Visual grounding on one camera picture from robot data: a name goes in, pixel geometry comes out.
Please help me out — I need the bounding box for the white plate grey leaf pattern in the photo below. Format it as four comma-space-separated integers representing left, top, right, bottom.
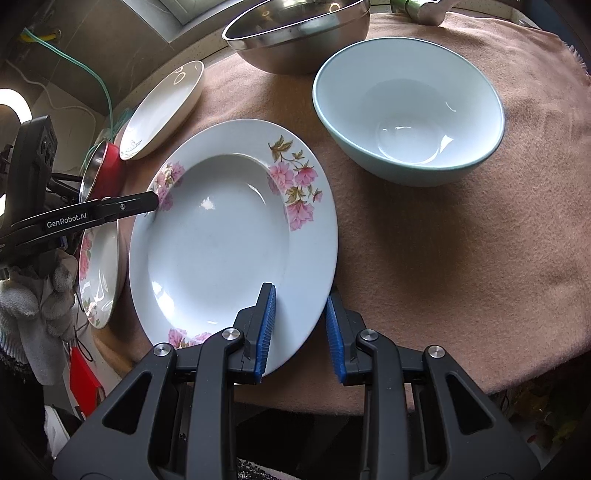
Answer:
119, 60, 205, 161

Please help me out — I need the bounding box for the large pink floral plate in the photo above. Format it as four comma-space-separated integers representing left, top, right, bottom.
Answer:
129, 119, 338, 371

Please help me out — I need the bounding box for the large stainless steel bowl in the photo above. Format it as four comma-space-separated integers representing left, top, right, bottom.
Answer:
222, 0, 370, 75

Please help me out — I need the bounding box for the chrome kitchen faucet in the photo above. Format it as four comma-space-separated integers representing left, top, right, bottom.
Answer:
390, 0, 460, 26

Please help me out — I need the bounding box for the white gloved left hand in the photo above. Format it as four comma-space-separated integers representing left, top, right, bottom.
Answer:
1, 250, 78, 386

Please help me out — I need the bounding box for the small rose floral plate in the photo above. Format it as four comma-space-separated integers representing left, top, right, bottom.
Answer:
78, 222, 123, 329

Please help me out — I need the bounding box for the red steel-lined bowl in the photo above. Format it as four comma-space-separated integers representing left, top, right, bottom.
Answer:
79, 140, 124, 202

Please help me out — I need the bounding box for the red object on floor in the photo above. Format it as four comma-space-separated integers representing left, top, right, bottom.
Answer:
69, 347, 105, 417

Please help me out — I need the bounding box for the pink towel mat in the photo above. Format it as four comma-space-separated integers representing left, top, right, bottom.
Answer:
124, 13, 590, 393

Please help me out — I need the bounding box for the light blue ceramic bowl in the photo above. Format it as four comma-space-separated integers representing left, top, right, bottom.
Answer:
312, 37, 506, 187

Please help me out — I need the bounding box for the white ring light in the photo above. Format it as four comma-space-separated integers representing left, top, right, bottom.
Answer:
0, 88, 32, 124

